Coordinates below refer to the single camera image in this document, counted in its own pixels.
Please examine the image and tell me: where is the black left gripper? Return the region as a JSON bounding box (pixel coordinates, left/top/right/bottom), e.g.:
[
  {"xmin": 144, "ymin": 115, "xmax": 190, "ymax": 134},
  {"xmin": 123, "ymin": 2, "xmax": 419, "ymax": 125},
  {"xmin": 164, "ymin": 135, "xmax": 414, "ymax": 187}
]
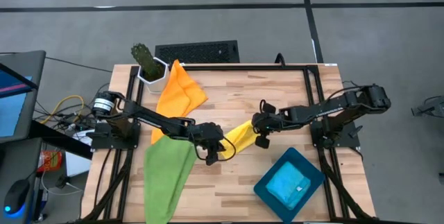
[{"xmin": 189, "ymin": 122, "xmax": 226, "ymax": 167}]

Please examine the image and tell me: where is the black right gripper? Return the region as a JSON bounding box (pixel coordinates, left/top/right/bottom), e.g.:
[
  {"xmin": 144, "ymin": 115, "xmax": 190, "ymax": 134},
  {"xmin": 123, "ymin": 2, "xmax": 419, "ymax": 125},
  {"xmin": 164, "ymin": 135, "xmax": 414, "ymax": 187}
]
[{"xmin": 252, "ymin": 101, "xmax": 282, "ymax": 150}]

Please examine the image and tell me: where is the yellow microfiber towel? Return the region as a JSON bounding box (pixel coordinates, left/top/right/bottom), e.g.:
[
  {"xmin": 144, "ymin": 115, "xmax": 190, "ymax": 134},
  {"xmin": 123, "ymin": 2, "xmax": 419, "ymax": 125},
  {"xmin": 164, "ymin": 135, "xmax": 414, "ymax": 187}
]
[{"xmin": 219, "ymin": 119, "xmax": 260, "ymax": 161}]

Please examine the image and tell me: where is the blue microfiber towel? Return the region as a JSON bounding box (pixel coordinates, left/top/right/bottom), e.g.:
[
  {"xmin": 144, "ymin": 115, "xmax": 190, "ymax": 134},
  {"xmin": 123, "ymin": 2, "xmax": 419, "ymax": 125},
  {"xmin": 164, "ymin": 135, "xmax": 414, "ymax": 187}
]
[{"xmin": 265, "ymin": 161, "xmax": 312, "ymax": 211}]

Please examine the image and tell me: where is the green microfiber towel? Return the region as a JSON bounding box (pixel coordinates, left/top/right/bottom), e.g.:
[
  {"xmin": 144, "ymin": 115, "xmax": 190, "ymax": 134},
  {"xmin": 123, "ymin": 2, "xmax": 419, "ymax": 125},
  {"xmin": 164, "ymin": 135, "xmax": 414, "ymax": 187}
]
[{"xmin": 143, "ymin": 134, "xmax": 198, "ymax": 224}]

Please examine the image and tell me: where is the orange microfiber towel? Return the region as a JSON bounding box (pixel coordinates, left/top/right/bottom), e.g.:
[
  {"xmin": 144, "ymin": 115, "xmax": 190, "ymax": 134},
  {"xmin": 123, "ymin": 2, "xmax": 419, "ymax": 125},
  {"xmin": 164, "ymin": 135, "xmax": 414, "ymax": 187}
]
[{"xmin": 151, "ymin": 59, "xmax": 209, "ymax": 145}]

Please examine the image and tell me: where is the dark blue square tray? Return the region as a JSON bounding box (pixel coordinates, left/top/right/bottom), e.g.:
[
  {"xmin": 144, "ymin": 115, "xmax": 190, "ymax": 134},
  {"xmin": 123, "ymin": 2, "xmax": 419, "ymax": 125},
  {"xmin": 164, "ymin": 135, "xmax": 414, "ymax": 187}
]
[{"xmin": 253, "ymin": 146, "xmax": 326, "ymax": 224}]

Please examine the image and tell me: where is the black perforated grille panel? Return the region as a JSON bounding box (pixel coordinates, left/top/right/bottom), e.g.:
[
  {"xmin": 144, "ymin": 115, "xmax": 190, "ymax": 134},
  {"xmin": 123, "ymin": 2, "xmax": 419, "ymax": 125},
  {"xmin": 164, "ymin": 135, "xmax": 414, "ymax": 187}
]
[{"xmin": 155, "ymin": 40, "xmax": 240, "ymax": 64}]

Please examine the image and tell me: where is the green cactus plant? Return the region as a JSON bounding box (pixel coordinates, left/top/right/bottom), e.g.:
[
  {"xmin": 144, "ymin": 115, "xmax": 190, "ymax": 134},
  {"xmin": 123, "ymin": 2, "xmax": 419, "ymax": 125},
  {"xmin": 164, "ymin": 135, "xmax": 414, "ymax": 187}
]
[{"xmin": 130, "ymin": 42, "xmax": 166, "ymax": 82}]

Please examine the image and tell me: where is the white power strip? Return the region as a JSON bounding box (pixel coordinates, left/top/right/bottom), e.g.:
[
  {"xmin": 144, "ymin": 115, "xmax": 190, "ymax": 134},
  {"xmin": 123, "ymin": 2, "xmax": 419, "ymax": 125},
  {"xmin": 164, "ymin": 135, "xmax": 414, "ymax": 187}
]
[{"xmin": 71, "ymin": 129, "xmax": 94, "ymax": 147}]

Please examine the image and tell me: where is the white box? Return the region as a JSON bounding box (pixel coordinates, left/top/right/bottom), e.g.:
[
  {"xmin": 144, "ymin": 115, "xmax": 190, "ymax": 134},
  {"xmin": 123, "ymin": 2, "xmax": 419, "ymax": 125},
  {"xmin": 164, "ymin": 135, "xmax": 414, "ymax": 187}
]
[{"xmin": 65, "ymin": 149, "xmax": 93, "ymax": 178}]

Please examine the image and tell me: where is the black desk bar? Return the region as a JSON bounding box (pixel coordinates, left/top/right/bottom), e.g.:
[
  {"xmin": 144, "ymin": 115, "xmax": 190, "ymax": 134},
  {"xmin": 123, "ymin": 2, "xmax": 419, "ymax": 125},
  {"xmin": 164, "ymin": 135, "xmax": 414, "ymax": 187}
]
[{"xmin": 29, "ymin": 119, "xmax": 94, "ymax": 161}]

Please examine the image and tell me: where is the orange snack bag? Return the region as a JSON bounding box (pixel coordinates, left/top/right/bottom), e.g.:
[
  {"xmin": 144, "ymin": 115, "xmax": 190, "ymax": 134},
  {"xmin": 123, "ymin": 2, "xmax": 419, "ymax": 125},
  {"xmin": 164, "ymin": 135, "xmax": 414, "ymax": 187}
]
[{"xmin": 37, "ymin": 150, "xmax": 63, "ymax": 173}]

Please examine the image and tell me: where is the dark grey desk surface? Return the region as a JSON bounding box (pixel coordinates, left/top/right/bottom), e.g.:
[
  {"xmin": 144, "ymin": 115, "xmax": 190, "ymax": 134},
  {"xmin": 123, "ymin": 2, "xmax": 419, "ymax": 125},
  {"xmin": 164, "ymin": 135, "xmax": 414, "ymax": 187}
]
[{"xmin": 0, "ymin": 137, "xmax": 44, "ymax": 224}]

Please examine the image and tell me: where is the black computer mouse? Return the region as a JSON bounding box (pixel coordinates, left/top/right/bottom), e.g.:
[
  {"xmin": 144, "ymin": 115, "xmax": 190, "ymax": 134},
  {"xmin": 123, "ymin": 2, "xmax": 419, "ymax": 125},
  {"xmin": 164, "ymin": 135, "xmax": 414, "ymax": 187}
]
[{"xmin": 1, "ymin": 180, "xmax": 31, "ymax": 218}]

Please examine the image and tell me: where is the grey monitor with blue screen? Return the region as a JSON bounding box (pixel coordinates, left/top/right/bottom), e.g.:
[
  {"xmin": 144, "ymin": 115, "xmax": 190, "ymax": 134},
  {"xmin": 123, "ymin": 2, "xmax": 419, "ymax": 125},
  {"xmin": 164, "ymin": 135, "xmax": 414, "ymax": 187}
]
[{"xmin": 0, "ymin": 49, "xmax": 47, "ymax": 145}]

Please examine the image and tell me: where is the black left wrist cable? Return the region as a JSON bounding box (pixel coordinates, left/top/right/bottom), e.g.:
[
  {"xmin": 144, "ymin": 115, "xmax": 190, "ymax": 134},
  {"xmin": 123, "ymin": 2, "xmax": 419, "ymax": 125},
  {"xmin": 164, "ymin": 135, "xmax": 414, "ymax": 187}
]
[{"xmin": 194, "ymin": 137, "xmax": 237, "ymax": 162}]

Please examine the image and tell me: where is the black aluminium table frame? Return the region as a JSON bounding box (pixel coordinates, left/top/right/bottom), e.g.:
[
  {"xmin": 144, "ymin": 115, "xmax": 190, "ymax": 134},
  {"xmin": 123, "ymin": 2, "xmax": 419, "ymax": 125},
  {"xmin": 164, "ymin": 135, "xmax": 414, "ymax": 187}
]
[{"xmin": 81, "ymin": 63, "xmax": 379, "ymax": 224}]

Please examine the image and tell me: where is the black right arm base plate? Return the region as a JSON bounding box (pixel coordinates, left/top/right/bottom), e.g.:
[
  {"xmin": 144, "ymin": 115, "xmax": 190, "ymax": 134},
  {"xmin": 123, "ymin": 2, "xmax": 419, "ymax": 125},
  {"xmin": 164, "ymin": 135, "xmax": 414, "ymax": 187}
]
[{"xmin": 309, "ymin": 119, "xmax": 361, "ymax": 148}]

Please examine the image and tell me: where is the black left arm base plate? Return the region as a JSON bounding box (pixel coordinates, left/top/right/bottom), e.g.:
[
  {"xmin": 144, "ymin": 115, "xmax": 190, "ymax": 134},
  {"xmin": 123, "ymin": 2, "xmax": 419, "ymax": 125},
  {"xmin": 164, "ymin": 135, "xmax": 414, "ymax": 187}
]
[{"xmin": 90, "ymin": 122, "xmax": 142, "ymax": 150}]

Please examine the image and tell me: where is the yellow cable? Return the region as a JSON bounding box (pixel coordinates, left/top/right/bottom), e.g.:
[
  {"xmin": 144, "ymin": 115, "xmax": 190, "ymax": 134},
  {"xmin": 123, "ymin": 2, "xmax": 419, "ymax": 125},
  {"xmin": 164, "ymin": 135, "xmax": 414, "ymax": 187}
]
[{"xmin": 40, "ymin": 94, "xmax": 85, "ymax": 125}]

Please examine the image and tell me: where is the black floor cable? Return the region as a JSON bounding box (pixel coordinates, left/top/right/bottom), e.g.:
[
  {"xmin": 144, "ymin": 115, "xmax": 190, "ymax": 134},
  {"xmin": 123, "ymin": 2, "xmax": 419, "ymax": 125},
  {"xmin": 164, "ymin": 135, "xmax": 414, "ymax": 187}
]
[{"xmin": 44, "ymin": 56, "xmax": 114, "ymax": 74}]

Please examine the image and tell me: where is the white cable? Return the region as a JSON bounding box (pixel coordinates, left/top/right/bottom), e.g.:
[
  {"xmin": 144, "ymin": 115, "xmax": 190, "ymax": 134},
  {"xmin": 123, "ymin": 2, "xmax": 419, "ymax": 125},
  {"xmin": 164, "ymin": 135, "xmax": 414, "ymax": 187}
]
[{"xmin": 40, "ymin": 168, "xmax": 84, "ymax": 197}]

